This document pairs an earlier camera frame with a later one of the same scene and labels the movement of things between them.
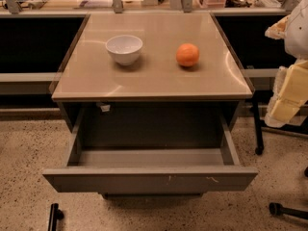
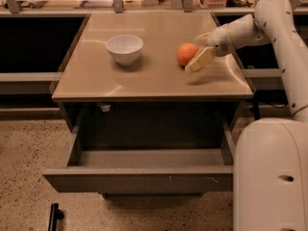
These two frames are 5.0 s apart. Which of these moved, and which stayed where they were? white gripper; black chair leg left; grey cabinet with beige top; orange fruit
Moved: white gripper
Stayed: orange fruit; black chair leg left; grey cabinet with beige top
